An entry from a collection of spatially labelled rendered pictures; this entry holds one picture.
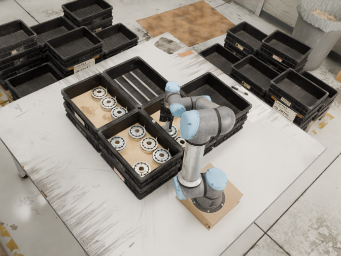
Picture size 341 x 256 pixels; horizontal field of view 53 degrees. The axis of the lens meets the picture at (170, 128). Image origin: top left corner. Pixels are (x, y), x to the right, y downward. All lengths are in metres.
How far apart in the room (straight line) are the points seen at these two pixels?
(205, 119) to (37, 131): 1.24
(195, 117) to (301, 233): 1.79
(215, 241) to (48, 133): 1.19
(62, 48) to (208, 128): 2.10
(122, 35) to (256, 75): 1.36
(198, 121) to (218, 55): 2.32
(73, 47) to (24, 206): 1.40
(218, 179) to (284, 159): 0.73
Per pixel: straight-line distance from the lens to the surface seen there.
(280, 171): 2.26
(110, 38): 3.51
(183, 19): 4.59
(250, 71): 3.38
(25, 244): 2.70
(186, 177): 1.61
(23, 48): 3.24
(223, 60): 3.60
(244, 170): 2.18
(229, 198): 1.94
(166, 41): 2.95
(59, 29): 3.66
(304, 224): 2.99
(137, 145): 2.00
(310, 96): 3.19
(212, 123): 1.38
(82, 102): 2.23
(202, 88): 2.39
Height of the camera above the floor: 2.43
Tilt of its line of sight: 50 degrees down
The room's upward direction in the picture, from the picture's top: 9 degrees clockwise
